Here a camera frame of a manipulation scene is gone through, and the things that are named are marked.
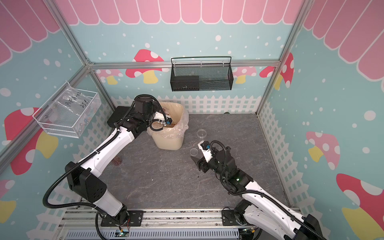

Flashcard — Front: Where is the clear tea jar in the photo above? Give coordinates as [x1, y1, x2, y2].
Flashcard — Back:
[164, 118, 177, 128]
[197, 129, 207, 139]
[112, 157, 122, 166]

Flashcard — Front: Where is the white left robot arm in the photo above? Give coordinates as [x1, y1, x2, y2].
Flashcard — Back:
[66, 95, 172, 218]

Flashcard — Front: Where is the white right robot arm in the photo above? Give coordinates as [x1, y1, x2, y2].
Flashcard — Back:
[191, 148, 325, 240]

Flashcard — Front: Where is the clear plastic bin liner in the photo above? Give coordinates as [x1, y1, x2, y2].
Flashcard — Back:
[147, 102, 189, 140]

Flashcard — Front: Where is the cream plastic trash bin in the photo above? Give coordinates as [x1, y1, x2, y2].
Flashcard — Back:
[147, 102, 189, 151]

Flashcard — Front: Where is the black plastic tool case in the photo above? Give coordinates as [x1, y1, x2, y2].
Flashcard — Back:
[107, 106, 133, 128]

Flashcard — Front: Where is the black box in basket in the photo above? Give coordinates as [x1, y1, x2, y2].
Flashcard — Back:
[171, 76, 200, 92]

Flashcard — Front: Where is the clear plastic bag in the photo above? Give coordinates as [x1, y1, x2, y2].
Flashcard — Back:
[44, 84, 102, 133]

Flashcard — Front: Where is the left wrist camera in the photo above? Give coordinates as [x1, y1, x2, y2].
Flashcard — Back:
[154, 112, 173, 126]

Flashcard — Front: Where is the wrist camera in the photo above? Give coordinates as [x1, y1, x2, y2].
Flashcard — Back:
[154, 112, 173, 126]
[198, 141, 213, 163]

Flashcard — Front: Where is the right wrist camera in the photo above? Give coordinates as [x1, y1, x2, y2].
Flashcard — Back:
[198, 141, 213, 163]

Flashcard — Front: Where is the black wire mesh basket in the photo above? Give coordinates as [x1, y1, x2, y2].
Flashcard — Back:
[171, 56, 234, 91]

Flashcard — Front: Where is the white wire wall basket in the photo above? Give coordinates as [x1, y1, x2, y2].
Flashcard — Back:
[32, 81, 102, 139]

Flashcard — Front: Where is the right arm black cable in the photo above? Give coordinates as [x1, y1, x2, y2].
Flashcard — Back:
[209, 140, 328, 240]

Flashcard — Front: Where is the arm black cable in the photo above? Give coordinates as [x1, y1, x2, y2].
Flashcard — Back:
[209, 140, 328, 240]
[42, 94, 169, 209]

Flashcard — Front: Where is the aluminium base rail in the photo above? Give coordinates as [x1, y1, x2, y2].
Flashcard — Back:
[54, 208, 284, 240]

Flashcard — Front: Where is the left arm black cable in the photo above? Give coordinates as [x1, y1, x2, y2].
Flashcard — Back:
[42, 94, 169, 209]

